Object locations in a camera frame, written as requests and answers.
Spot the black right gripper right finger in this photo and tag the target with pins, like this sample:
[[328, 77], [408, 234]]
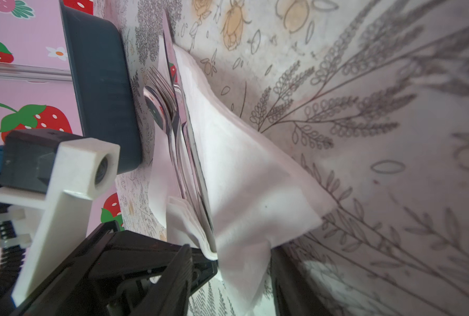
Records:
[[291, 293]]

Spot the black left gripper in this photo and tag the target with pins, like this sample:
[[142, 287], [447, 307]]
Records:
[[107, 274]]

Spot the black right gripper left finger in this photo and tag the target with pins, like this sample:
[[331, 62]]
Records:
[[169, 295]]

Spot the white paper napkin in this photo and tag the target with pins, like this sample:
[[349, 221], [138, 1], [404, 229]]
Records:
[[259, 197]]

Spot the silver table knife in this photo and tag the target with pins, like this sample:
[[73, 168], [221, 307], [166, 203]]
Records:
[[187, 153]]

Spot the silver spoon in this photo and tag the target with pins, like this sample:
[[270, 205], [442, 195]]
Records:
[[162, 116]]

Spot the silver fork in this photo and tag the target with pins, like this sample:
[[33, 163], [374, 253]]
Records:
[[171, 174]]

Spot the teal plastic tray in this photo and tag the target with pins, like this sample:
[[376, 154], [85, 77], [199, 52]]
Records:
[[102, 84]]

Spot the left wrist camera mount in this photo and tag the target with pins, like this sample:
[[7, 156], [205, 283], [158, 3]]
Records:
[[48, 182]]

